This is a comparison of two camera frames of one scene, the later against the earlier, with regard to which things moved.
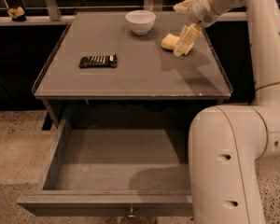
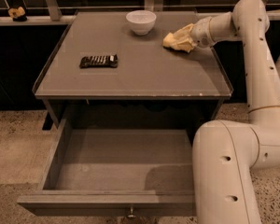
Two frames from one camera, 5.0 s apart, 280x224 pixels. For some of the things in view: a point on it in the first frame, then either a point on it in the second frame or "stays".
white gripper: (200, 9) → (201, 32)
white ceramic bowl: (141, 21) stays
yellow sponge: (169, 41) stays
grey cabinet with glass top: (107, 71) stays
